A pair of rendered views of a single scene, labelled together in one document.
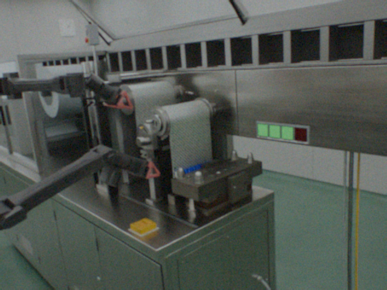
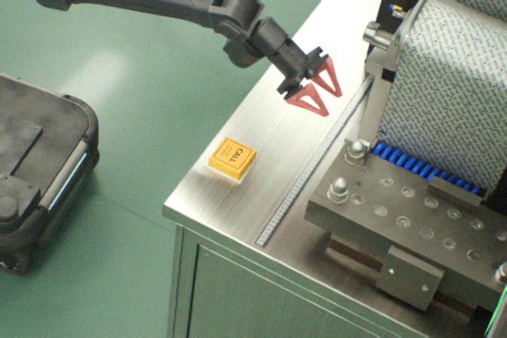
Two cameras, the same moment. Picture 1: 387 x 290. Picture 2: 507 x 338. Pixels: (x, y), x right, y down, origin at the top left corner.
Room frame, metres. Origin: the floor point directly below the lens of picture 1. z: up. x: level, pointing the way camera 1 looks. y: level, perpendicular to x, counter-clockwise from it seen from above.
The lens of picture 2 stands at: (0.66, -0.90, 2.39)
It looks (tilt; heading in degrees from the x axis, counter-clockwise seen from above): 51 degrees down; 62
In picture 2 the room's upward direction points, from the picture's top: 10 degrees clockwise
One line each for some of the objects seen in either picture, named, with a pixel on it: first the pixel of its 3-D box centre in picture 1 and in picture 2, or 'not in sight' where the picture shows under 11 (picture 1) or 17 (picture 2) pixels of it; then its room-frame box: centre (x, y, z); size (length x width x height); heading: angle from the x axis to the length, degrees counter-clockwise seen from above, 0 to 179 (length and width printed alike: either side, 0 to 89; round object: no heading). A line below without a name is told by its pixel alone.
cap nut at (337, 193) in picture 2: (198, 176); (339, 187); (1.32, -0.01, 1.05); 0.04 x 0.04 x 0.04
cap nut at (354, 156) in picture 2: (181, 173); (356, 150); (1.38, 0.06, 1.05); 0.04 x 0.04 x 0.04
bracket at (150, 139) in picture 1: (150, 168); (376, 88); (1.48, 0.20, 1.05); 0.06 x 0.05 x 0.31; 132
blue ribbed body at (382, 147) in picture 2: (196, 168); (428, 173); (1.50, 0.00, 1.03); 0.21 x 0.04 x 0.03; 132
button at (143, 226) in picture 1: (143, 226); (231, 158); (1.21, 0.21, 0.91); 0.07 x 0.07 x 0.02; 42
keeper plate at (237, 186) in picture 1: (237, 187); (408, 279); (1.40, -0.17, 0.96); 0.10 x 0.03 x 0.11; 132
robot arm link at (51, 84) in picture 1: (39, 84); not in sight; (1.37, 0.57, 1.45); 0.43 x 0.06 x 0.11; 58
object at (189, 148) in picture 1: (191, 149); (445, 135); (1.52, 0.01, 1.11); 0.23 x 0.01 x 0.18; 132
